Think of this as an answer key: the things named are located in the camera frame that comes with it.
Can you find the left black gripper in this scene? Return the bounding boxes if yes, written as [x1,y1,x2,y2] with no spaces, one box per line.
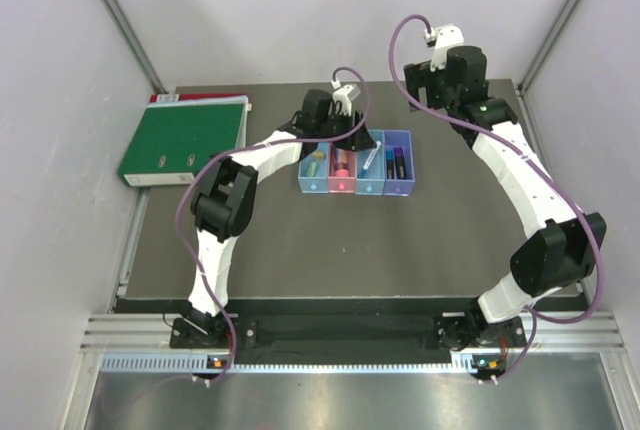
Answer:
[316,107,376,152]

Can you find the white blue pen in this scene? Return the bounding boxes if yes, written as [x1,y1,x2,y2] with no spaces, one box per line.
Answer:
[361,146,379,174]

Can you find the crayon tube pink cap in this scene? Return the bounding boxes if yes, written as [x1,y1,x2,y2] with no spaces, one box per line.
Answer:
[332,147,351,178]

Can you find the blue black marker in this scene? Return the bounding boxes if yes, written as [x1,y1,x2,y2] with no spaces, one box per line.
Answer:
[385,149,395,180]

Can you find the purple black highlighter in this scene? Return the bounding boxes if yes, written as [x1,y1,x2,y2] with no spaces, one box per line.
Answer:
[393,146,407,180]

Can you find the light blue bin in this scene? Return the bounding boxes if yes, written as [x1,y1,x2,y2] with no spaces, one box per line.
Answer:
[298,143,329,194]
[355,129,386,196]

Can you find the purple drawer bin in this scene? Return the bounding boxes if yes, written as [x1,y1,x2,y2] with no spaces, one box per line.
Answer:
[383,130,416,196]

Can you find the pink drawer bin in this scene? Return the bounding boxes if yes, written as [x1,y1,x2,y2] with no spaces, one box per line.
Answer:
[328,144,357,194]

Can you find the green highlighter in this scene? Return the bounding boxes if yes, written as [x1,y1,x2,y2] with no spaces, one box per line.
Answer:
[306,161,319,178]

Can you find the green ring binder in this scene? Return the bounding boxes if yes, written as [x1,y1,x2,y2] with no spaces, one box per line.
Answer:
[118,96,249,187]

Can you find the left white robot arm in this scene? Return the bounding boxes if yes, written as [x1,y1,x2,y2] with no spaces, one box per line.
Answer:
[184,82,374,347]

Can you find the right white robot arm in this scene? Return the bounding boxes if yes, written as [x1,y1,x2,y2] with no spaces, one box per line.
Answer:
[403,45,606,350]

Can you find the red folder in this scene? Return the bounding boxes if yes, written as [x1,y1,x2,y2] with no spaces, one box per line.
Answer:
[147,93,249,108]

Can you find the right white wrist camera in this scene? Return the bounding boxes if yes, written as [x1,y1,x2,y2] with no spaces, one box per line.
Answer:
[424,24,464,72]

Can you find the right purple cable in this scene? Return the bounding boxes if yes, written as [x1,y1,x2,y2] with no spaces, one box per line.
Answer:
[388,14,609,385]

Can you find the purple cable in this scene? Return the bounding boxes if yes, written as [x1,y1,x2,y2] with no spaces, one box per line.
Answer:
[174,67,374,386]
[388,14,609,385]

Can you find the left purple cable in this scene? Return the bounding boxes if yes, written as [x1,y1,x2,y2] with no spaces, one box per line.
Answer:
[174,67,374,386]

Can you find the right aluminium frame post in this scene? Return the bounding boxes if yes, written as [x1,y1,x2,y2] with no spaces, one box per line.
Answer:
[516,0,583,97]

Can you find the aluminium frame post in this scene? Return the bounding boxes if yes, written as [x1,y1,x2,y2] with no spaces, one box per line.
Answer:
[516,0,583,97]
[100,0,167,93]

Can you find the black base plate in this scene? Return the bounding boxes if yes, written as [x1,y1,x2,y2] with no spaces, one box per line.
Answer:
[170,312,525,361]

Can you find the aluminium front rail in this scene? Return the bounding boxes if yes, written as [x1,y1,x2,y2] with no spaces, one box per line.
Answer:
[80,312,624,363]

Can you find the grey cable duct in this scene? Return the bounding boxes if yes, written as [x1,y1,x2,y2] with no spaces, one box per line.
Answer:
[100,353,499,375]

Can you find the left aluminium frame post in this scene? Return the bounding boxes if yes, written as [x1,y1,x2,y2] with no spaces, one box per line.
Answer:
[100,0,167,93]

